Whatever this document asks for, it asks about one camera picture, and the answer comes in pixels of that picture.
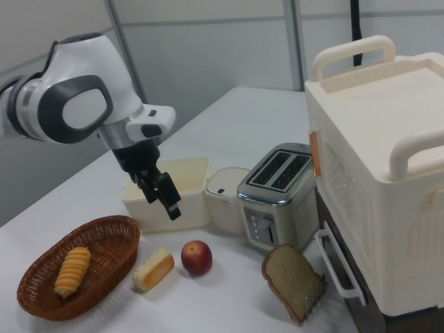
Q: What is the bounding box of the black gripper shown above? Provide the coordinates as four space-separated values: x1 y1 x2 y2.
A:
110 137 182 221

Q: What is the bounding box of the white square plastic container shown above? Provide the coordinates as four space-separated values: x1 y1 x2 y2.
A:
121 155 214 234

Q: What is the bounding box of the small white lidded bin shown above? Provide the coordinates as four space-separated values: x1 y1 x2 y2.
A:
204 166 252 234

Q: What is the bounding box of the brown wicker basket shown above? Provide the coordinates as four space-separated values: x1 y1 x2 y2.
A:
16 214 142 318

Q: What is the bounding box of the red apple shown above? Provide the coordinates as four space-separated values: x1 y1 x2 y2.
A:
180 240 214 278

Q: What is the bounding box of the sponge cake piece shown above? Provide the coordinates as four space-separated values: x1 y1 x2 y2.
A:
132 246 176 292

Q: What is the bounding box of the striped spiral bread roll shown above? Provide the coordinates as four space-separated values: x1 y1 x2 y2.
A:
53 246 92 299

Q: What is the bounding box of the cream and chrome toaster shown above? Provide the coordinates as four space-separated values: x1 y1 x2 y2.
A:
237 142 318 252

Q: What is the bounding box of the brown bread slice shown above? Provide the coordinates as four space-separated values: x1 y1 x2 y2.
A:
261 243 327 325

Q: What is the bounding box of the cream plastic storage box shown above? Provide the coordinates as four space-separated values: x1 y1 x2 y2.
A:
304 34 444 318

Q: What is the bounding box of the black vertical pole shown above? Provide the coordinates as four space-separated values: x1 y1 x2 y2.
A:
348 0 364 67

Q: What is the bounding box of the copper storage box handle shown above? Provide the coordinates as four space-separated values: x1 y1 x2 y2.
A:
308 130 322 179

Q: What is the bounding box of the white cabinet drawer handle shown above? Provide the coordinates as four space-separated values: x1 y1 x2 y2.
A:
314 230 368 307

